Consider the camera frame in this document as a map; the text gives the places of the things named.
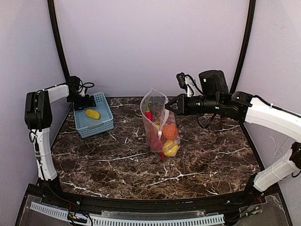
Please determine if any black frame post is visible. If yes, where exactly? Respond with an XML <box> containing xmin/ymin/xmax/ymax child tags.
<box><xmin>47</xmin><ymin>0</ymin><xmax>70</xmax><ymax>81</ymax></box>
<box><xmin>230</xmin><ymin>0</ymin><xmax>256</xmax><ymax>94</ymax></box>

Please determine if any yellow round fruit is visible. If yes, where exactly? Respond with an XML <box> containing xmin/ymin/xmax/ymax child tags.
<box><xmin>163</xmin><ymin>140</ymin><xmax>179</xmax><ymax>157</ymax></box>

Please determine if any blue plastic basket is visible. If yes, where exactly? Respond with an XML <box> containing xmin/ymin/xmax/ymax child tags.
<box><xmin>73</xmin><ymin>92</ymin><xmax>114</xmax><ymax>138</ymax></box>

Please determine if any white slotted cable duct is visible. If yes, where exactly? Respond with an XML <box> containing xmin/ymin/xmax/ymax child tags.
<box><xmin>30</xmin><ymin>202</ymin><xmax>225</xmax><ymax>226</ymax></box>

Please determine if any yellow banana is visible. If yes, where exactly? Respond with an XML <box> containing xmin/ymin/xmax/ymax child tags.
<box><xmin>86</xmin><ymin>109</ymin><xmax>101</xmax><ymax>120</ymax></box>

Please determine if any black right frame post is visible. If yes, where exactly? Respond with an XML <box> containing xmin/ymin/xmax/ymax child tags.
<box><xmin>230</xmin><ymin>0</ymin><xmax>256</xmax><ymax>94</ymax></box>

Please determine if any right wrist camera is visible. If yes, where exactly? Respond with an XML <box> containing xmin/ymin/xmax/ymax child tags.
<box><xmin>176</xmin><ymin>73</ymin><xmax>197</xmax><ymax>97</ymax></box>

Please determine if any orange fruit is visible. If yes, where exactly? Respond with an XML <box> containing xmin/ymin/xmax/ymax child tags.
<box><xmin>162</xmin><ymin>124</ymin><xmax>179</xmax><ymax>140</ymax></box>

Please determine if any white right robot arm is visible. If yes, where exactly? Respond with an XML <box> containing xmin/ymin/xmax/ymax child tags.
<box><xmin>165</xmin><ymin>70</ymin><xmax>301</xmax><ymax>194</ymax></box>

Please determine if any red fruit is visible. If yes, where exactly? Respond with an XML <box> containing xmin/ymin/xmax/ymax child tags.
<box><xmin>150</xmin><ymin>132</ymin><xmax>163</xmax><ymax>152</ymax></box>

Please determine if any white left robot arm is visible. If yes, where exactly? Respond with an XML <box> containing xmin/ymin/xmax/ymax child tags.
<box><xmin>24</xmin><ymin>76</ymin><xmax>96</xmax><ymax>181</ymax></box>

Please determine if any red chili pepper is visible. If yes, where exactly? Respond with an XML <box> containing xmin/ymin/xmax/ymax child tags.
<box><xmin>144</xmin><ymin>101</ymin><xmax>166</xmax><ymax>162</ymax></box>

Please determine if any clear zip top bag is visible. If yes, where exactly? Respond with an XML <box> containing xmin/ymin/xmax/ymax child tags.
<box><xmin>140</xmin><ymin>89</ymin><xmax>181</xmax><ymax>159</ymax></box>

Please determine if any black front table rail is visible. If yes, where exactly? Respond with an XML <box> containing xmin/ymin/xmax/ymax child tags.
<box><xmin>40</xmin><ymin>178</ymin><xmax>269</xmax><ymax>219</ymax></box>

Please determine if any black left frame post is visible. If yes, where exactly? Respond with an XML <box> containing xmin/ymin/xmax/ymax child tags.
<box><xmin>47</xmin><ymin>0</ymin><xmax>70</xmax><ymax>81</ymax></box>

